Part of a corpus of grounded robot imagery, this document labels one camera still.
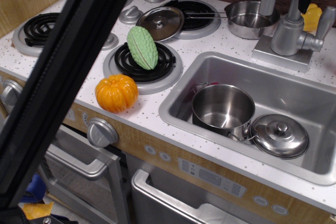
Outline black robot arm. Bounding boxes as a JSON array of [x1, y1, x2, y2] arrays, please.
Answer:
[[1, 0, 127, 223]]

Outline silver faucet lever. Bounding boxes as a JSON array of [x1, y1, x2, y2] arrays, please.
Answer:
[[316, 6, 335, 40]]

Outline front right stove burner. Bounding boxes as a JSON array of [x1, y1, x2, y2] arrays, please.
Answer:
[[102, 42, 183, 95]]

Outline stove burner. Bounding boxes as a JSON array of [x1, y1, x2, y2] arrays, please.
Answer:
[[162, 0, 221, 40], [102, 42, 183, 95], [13, 13, 60, 57]]

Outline orange toy pumpkin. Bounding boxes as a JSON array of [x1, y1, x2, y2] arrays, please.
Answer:
[[95, 74, 139, 113]]

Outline steel pot in sink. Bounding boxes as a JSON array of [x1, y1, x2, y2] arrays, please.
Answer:
[[191, 82, 255, 144]]

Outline green toy bitter gourd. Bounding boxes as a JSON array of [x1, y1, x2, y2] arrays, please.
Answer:
[[127, 26, 159, 70]]

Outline flat steel pan lid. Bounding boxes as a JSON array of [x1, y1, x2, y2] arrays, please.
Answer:
[[136, 6, 184, 41]]

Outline silver oven knob right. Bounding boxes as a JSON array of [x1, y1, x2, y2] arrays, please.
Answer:
[[87, 118, 119, 148]]

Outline silver oven knob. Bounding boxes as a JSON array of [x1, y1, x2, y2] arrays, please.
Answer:
[[1, 79, 23, 106], [87, 118, 119, 148]]

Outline silver stove knob front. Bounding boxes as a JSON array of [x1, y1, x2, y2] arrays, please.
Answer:
[[101, 33, 119, 51]]

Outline back right stove burner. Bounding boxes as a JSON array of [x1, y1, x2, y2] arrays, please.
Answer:
[[162, 0, 221, 40]]

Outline silver stove knob middle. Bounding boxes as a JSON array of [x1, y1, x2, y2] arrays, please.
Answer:
[[119, 6, 144, 25]]

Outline silver dishwasher door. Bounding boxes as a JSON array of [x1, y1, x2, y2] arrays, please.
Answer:
[[127, 155, 268, 223]]

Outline silver oven door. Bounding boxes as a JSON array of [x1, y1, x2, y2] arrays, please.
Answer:
[[38, 125, 131, 223]]

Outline steel domed pot lid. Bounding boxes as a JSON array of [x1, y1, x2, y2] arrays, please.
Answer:
[[250, 114, 310, 159]]

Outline silver toy faucet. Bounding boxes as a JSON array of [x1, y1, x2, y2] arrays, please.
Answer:
[[252, 0, 324, 73]]

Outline grey toy sink basin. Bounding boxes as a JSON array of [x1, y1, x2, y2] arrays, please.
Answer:
[[159, 52, 335, 186]]

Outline left stove burner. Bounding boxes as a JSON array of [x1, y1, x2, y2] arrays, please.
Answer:
[[13, 13, 60, 57]]

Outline silver oven knob left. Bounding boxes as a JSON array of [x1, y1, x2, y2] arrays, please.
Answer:
[[1, 79, 23, 106]]

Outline blue clamp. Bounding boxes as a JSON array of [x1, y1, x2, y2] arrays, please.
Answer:
[[20, 173, 47, 203]]

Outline yellow toy pepper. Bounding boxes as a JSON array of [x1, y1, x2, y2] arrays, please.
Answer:
[[301, 3, 322, 32]]

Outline yellow tape piece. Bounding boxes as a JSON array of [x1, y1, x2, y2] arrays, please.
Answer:
[[22, 202, 54, 220]]

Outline steel saucepan with handle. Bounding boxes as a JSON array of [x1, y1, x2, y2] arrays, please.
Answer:
[[186, 0, 281, 40]]

